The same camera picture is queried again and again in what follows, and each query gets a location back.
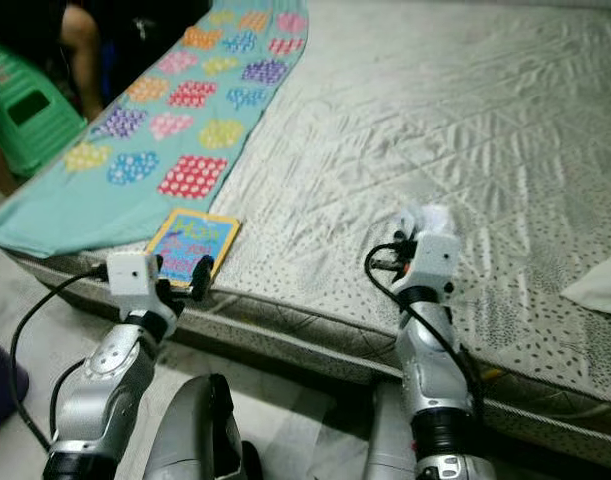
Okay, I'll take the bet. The white paper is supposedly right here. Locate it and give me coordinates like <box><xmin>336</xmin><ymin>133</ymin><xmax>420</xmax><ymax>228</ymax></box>
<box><xmin>397</xmin><ymin>203</ymin><xmax>452</xmax><ymax>241</ymax></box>

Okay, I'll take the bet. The yellow-edged blue children's book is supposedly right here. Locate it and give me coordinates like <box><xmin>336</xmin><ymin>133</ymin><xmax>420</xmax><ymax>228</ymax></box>
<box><xmin>145</xmin><ymin>207</ymin><xmax>241</xmax><ymax>289</ymax></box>

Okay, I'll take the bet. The teal blanket with colourful patches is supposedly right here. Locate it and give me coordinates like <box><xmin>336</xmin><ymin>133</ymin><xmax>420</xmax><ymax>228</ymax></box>
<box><xmin>0</xmin><ymin>0</ymin><xmax>308</xmax><ymax>259</ymax></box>

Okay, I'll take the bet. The grey quilted mattress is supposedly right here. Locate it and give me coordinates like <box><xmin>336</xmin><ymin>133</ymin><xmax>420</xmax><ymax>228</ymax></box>
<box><xmin>5</xmin><ymin>0</ymin><xmax>611</xmax><ymax>473</ymax></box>

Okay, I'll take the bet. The grey robot left leg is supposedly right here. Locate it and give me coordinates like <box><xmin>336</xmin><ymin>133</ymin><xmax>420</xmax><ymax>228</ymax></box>
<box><xmin>143</xmin><ymin>375</ymin><xmax>261</xmax><ymax>480</ymax></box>

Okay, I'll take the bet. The grey robot leg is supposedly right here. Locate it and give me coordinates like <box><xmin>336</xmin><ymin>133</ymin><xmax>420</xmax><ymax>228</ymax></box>
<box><xmin>353</xmin><ymin>380</ymin><xmax>424</xmax><ymax>480</ymax></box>
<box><xmin>143</xmin><ymin>375</ymin><xmax>261</xmax><ymax>480</ymax></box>

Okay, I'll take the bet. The grey robot right leg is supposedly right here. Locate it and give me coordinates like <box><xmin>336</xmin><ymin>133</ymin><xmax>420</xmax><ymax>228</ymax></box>
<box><xmin>353</xmin><ymin>380</ymin><xmax>424</xmax><ymax>480</ymax></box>

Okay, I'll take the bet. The purple plastic waste bin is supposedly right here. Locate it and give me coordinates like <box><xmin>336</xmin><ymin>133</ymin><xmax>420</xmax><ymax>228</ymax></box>
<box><xmin>0</xmin><ymin>335</ymin><xmax>29</xmax><ymax>426</ymax></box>

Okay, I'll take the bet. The green plastic stool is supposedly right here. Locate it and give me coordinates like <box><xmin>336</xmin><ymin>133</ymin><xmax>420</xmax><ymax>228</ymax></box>
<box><xmin>0</xmin><ymin>40</ymin><xmax>86</xmax><ymax>179</ymax></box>

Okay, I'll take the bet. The black bag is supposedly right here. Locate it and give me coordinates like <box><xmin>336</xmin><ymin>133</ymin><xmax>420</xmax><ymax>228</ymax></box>
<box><xmin>102</xmin><ymin>0</ymin><xmax>211</xmax><ymax>101</ymax></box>

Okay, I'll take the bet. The person's bare leg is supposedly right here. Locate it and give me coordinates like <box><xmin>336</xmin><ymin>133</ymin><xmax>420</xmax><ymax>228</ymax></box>
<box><xmin>60</xmin><ymin>3</ymin><xmax>106</xmax><ymax>121</ymax></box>

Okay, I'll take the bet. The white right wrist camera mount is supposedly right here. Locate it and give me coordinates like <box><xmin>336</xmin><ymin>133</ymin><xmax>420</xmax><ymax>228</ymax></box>
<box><xmin>395</xmin><ymin>232</ymin><xmax>462</xmax><ymax>301</ymax></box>

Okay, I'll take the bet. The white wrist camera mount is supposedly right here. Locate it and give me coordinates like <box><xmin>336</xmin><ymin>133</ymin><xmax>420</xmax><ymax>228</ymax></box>
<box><xmin>107</xmin><ymin>250</ymin><xmax>181</xmax><ymax>336</ymax></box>
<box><xmin>395</xmin><ymin>232</ymin><xmax>462</xmax><ymax>301</ymax></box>

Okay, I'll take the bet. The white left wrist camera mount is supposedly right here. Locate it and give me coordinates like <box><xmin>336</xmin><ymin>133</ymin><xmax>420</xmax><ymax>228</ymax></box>
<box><xmin>107</xmin><ymin>250</ymin><xmax>181</xmax><ymax>336</ymax></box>

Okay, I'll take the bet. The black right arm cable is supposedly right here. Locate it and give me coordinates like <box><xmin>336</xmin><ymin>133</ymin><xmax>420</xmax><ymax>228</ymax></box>
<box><xmin>365</xmin><ymin>243</ymin><xmax>488</xmax><ymax>421</ymax></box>

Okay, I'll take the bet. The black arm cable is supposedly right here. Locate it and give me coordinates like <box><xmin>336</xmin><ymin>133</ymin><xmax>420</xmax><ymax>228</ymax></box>
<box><xmin>365</xmin><ymin>243</ymin><xmax>488</xmax><ymax>421</ymax></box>
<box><xmin>9</xmin><ymin>265</ymin><xmax>114</xmax><ymax>453</ymax></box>

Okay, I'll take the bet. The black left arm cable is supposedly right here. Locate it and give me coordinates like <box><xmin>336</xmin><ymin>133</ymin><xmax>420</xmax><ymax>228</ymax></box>
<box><xmin>9</xmin><ymin>265</ymin><xmax>114</xmax><ymax>453</ymax></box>

